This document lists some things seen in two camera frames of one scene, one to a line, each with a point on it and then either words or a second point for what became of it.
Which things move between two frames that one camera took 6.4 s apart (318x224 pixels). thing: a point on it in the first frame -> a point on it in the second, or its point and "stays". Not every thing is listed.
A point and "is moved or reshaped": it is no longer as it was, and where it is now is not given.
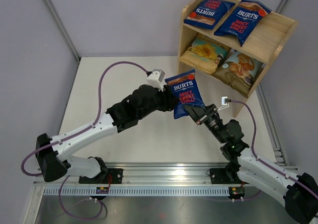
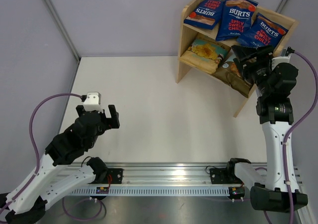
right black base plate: [219, 176] stays
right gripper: [196, 112] -> [264, 57]
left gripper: [169, 101] -> [112, 122]
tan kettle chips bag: [204, 54] stays
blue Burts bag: [242, 21] is moved or reshaped
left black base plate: [115, 176] stays
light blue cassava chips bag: [239, 71] stays
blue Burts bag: [186, 87] -> [265, 32]
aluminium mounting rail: [153, 173] stays
